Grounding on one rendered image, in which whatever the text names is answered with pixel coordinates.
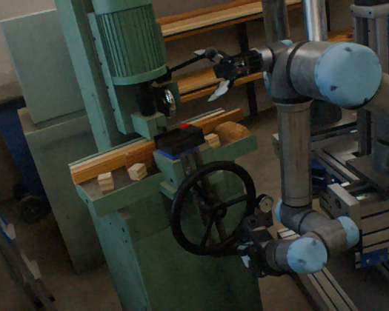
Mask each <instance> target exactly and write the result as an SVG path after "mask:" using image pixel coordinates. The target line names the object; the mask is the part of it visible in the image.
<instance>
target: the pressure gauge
mask: <svg viewBox="0 0 389 311"><path fill-rule="evenodd" d="M265 202H266V203H267V205H266V203H265ZM273 204H274V200H273V198H272V197H271V196H269V195H266V194H261V195H259V196H258V197H257V199H256V209H258V210H260V212H261V214H262V215H264V214H265V213H267V212H268V211H269V210H271V209H272V208H273Z"/></svg>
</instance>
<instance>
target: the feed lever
mask: <svg viewBox="0 0 389 311"><path fill-rule="evenodd" d="M215 56H216V48H215V47H207V48H206V49H205V53H202V54H201V55H199V56H196V57H194V58H192V59H191V60H189V61H185V62H183V63H181V64H180V65H178V66H176V67H172V68H169V67H168V66H166V65H165V67H166V70H167V72H166V73H165V74H164V75H162V76H159V77H158V78H156V79H155V81H156V82H157V84H161V83H165V82H169V81H171V79H172V72H174V71H176V70H179V69H180V68H182V67H186V66H188V65H189V64H192V63H194V62H195V61H200V60H202V59H204V58H206V57H207V58H208V59H212V58H214V57H215Z"/></svg>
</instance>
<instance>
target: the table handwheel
mask: <svg viewBox="0 0 389 311"><path fill-rule="evenodd" d="M219 170H226V171H230V172H232V173H235V174H237V175H238V176H239V177H240V179H241V180H242V181H243V182H244V184H245V187H246V193H247V194H246V195H241V196H239V197H238V198H234V199H231V200H230V201H226V202H223V201H221V200H219V199H218V198H217V197H210V198H209V196H208V195H207V194H206V193H205V192H204V191H203V189H202V188H201V187H200V186H199V184H198V183H197V181H198V180H199V179H201V178H202V177H203V176H205V175H207V174H208V173H213V172H216V171H219ZM192 187H193V188H194V189H195V190H196V192H197V193H198V194H199V195H200V196H201V201H200V204H201V207H202V208H203V212H204V214H205V215H206V216H208V217H209V219H208V222H207V226H206V227H205V231H204V233H203V236H202V240H201V242H200V245H196V244H194V243H192V242H191V241H189V240H187V238H186V236H185V235H184V233H183V232H182V229H181V225H180V211H181V208H182V204H183V201H184V199H185V197H186V195H187V193H188V191H189V190H190V189H191V188H192ZM245 200H247V203H246V210H245V214H244V216H243V218H247V217H249V216H251V215H253V214H254V210H255V207H256V189H255V186H254V183H253V179H252V178H251V176H250V174H249V173H247V171H246V169H245V168H244V167H242V166H241V165H238V164H236V163H234V162H232V161H212V162H209V163H207V164H205V165H202V166H200V167H198V168H197V169H195V170H194V171H193V172H192V173H191V174H190V175H188V176H187V178H186V179H185V180H184V181H183V182H182V183H181V185H180V186H179V188H178V190H177V192H176V194H175V196H174V198H173V201H172V204H171V211H170V225H171V230H172V234H173V237H174V238H175V240H176V241H177V242H178V244H179V246H180V247H182V248H183V249H185V250H187V252H189V253H191V254H196V255H213V254H217V253H220V252H223V251H224V250H226V249H227V248H229V247H231V246H232V245H233V244H235V243H236V242H237V241H238V238H237V237H236V236H235V235H234V233H235V231H238V232H240V233H245V230H244V229H243V227H242V221H243V218H242V220H241V221H240V223H239V225H238V227H237V228H236V229H235V230H234V231H233V232H232V233H231V234H230V235H229V236H228V237H227V238H226V239H225V240H223V241H220V242H219V243H217V244H214V245H210V246H205V245H206V242H207V239H208V236H209V232H210V229H211V227H212V226H213V222H214V221H220V220H222V219H223V218H224V217H225V216H226V214H227V208H228V207H230V206H231V205H234V204H236V203H239V202H242V201H245Z"/></svg>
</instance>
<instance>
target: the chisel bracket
mask: <svg viewBox="0 0 389 311"><path fill-rule="evenodd" d="M130 115H131V118H132V121H133V126H134V131H135V132H136V133H138V134H140V135H142V136H144V137H146V138H148V139H149V140H153V137H154V136H155V135H159V134H161V133H163V132H162V130H159V129H156V127H166V128H167V123H166V120H165V117H164V114H163V113H160V112H156V113H154V114H153V115H150V116H142V113H141V110H140V111H137V112H134V113H131V114H130Z"/></svg>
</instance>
